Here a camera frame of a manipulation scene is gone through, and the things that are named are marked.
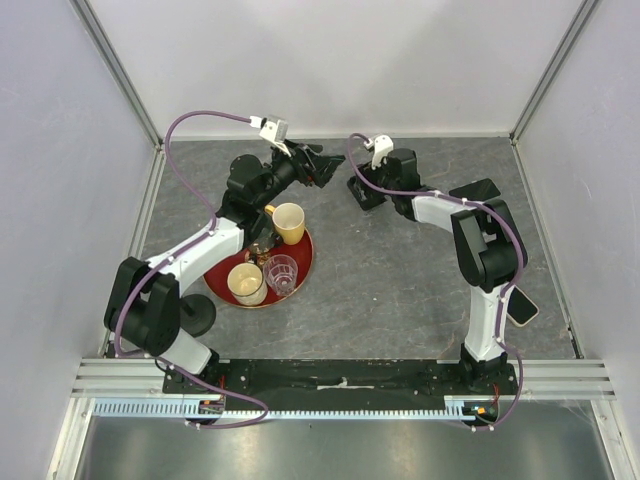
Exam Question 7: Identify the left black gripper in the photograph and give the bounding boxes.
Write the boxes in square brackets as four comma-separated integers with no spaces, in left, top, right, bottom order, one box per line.
[254,140,345,210]

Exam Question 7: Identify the blue-edged black phone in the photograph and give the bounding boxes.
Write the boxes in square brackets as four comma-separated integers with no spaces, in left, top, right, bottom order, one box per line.
[448,178,501,202]

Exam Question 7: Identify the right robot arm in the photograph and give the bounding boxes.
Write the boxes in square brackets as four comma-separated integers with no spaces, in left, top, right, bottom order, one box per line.
[349,148,528,394]

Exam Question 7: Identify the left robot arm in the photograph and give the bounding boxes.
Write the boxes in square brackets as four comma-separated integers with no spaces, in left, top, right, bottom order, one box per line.
[104,141,345,393]

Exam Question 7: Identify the yellow mug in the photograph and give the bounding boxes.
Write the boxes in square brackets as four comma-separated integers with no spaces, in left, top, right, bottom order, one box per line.
[264,203,305,245]

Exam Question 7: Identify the clear drinking glass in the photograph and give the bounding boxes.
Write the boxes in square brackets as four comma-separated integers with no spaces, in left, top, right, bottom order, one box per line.
[263,254,298,297]

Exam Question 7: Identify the cream cup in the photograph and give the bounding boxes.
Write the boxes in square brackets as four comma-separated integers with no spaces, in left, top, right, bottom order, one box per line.
[227,262,268,307]

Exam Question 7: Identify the red round tray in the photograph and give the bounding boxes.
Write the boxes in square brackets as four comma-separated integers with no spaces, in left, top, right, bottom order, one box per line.
[203,229,314,309]

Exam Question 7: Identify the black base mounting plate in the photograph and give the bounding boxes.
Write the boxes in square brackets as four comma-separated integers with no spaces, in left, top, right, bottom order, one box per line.
[162,357,521,412]

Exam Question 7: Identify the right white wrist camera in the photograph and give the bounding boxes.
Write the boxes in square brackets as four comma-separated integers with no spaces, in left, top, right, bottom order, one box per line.
[363,134,394,170]

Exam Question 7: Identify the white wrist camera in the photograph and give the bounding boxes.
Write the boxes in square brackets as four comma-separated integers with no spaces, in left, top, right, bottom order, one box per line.
[363,134,394,170]
[249,116,291,156]

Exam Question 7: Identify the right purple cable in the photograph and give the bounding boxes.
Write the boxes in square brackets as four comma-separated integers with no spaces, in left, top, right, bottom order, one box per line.
[346,132,525,433]

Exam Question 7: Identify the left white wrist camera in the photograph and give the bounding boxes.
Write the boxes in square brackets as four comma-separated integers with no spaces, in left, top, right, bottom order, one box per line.
[249,116,291,156]

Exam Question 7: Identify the light blue cable duct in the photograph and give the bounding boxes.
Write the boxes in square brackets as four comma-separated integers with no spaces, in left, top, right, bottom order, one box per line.
[93,398,489,421]

